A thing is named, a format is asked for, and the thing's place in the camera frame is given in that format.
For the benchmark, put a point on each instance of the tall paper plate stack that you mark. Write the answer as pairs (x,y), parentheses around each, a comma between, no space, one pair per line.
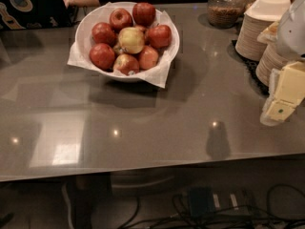
(247,44)

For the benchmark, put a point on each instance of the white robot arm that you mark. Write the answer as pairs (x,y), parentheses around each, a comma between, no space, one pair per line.
(290,36)

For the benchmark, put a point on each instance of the black mat under plates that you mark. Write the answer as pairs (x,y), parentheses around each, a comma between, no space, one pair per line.
(251,66)

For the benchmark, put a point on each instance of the glass jar with cereal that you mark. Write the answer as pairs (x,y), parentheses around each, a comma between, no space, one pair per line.
(224,13)

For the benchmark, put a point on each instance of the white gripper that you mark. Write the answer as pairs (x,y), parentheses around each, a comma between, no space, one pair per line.
(292,32)

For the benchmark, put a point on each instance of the red apple front left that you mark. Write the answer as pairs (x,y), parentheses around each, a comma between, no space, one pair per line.
(102,56)

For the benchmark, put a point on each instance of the red-yellow apple front centre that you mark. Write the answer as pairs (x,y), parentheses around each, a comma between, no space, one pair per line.
(126,64)

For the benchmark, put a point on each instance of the black laptop with stickers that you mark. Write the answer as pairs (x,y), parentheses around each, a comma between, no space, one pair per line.
(18,15)

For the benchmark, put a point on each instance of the red apple top right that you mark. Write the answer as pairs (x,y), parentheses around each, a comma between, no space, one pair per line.
(143,13)

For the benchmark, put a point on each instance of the white ceramic bowl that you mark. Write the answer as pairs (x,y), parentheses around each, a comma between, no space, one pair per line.
(83,38)

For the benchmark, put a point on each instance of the power strip on floor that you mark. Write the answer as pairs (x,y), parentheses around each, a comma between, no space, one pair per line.
(204,201)

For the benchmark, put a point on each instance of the red apple front right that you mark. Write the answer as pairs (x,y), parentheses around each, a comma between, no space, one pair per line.
(148,58)

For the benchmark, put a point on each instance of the white foam takeout box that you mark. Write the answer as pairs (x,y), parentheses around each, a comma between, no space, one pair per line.
(268,10)

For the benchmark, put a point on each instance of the red apple top centre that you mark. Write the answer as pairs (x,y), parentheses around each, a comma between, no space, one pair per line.
(120,19)

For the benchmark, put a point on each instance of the red apple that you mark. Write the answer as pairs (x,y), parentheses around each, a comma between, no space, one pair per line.
(148,58)
(102,56)
(102,33)
(143,13)
(120,19)
(159,36)

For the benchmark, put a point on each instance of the white paper napkin liner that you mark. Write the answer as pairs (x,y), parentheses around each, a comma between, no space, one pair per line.
(155,75)

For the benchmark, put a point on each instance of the red apple left upper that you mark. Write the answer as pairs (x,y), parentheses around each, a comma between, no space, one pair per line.
(102,33)

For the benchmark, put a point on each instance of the front paper plate stack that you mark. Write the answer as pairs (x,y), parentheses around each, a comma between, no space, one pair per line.
(269,60)

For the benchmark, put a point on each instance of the yellow-green apple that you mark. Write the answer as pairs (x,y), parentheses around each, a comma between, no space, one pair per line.
(131,40)

